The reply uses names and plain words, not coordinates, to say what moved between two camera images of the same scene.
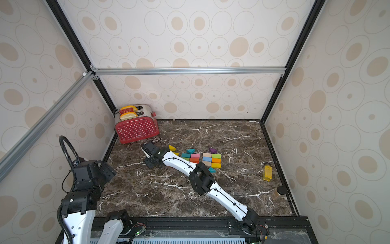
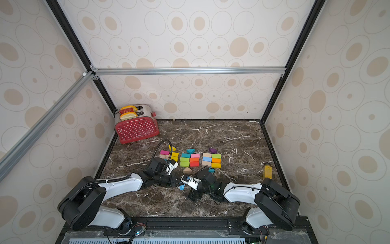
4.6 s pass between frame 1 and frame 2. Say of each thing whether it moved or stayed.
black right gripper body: moved
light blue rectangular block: stayed
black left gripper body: moved
